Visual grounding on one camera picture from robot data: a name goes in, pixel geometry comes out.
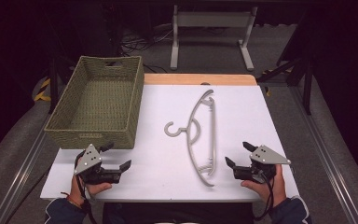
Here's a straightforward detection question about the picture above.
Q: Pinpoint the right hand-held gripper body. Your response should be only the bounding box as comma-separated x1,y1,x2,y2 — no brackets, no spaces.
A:
233,145,292,185

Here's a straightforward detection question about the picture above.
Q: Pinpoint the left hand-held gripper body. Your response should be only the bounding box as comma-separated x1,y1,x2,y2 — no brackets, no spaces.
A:
73,143,122,186

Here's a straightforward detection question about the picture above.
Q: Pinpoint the green woven basket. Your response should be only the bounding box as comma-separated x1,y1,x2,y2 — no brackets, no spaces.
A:
44,55,145,150

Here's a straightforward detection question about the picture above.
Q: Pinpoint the grey plastic clothes hanger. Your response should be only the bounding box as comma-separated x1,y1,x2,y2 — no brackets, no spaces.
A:
163,89,217,188

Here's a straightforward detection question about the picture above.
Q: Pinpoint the person's left hand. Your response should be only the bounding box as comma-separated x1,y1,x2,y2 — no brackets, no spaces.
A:
70,174,113,206

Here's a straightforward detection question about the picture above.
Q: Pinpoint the person's right hand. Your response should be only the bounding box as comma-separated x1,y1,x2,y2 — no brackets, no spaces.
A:
241,164,288,208

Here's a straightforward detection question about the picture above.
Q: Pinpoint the white table mat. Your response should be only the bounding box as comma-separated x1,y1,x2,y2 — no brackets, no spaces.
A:
39,84,300,203

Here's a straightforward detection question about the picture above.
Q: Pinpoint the red wrist band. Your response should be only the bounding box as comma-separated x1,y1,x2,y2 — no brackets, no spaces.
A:
61,191,83,207

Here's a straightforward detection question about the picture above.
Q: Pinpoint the person's dark clothed torso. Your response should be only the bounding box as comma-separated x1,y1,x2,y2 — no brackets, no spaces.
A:
102,202,256,224

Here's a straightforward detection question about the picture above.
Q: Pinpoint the black metal stand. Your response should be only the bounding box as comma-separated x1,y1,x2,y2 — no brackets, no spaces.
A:
255,46,314,117
48,55,76,115

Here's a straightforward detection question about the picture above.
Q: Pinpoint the yellow and black floor tape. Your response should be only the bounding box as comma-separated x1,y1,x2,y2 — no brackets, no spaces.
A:
33,77,52,103

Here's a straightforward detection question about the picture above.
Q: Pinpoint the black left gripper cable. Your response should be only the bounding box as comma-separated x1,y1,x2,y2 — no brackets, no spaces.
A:
74,150,98,224

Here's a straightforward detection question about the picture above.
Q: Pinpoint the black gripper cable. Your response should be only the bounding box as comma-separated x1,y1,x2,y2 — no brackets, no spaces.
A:
253,173,276,222
74,150,98,224

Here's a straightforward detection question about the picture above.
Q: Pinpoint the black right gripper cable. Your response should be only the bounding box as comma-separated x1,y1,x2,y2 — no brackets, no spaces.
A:
253,173,276,222

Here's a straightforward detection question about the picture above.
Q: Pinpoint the aluminium floor rail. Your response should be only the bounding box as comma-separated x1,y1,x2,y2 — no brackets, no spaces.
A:
0,122,52,224
290,85,358,224

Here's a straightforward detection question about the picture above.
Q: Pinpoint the bundle of floor cables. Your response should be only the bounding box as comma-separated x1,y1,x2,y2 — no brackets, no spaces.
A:
119,24,175,74

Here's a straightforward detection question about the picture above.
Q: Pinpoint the white metal table frame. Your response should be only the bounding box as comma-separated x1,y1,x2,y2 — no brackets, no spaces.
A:
170,4,258,72

